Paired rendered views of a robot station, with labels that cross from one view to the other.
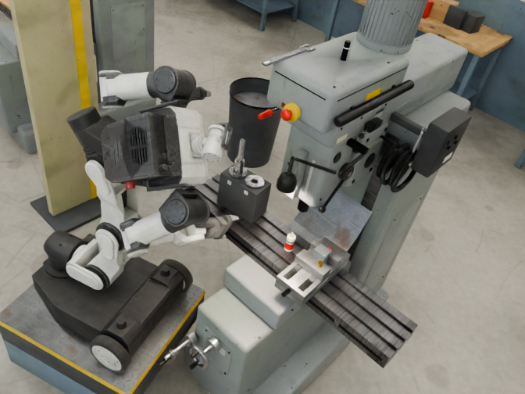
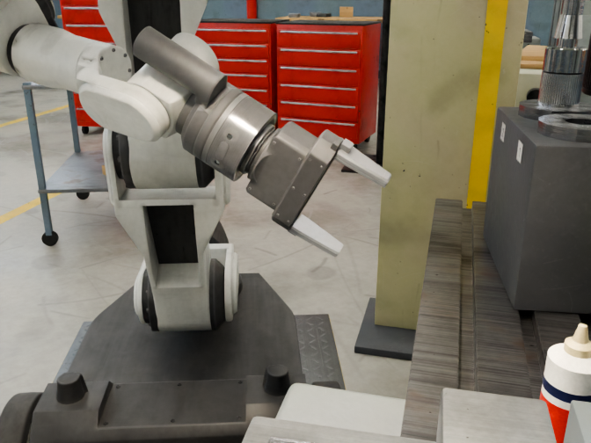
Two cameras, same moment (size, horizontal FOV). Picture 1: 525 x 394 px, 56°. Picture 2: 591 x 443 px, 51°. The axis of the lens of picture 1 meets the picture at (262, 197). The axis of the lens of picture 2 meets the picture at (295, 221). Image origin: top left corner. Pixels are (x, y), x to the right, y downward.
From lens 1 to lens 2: 1.88 m
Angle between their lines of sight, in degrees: 60
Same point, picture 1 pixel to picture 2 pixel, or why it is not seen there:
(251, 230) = (486, 320)
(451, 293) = not seen: outside the picture
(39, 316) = not seen: hidden behind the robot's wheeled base
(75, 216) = (402, 340)
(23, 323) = not seen: hidden behind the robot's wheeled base
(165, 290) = (234, 417)
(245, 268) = (342, 424)
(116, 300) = (155, 373)
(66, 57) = (466, 20)
